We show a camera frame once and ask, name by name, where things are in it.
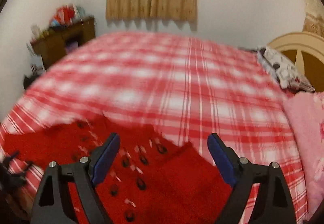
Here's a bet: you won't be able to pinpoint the red knitted sweater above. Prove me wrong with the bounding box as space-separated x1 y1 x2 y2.
3 116 232 223

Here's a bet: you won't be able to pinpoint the pink fluffy blanket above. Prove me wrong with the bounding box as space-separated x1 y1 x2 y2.
283 92 323 216

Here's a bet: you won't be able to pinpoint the white paper bag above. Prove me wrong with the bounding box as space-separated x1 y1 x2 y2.
30 54 46 75

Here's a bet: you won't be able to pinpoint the grey patterned pillow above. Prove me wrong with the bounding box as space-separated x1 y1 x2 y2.
256 47 315 93

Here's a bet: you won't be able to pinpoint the dark wooden desk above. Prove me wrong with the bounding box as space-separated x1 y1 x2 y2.
31 16 96 70

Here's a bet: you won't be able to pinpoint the red white plaid bedsheet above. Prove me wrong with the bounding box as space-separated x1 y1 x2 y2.
1 32 308 223

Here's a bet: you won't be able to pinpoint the cream wooden headboard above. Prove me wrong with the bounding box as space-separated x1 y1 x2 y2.
268 32 323 92

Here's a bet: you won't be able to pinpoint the red items on desk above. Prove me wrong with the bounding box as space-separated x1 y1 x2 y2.
49 4 86 27

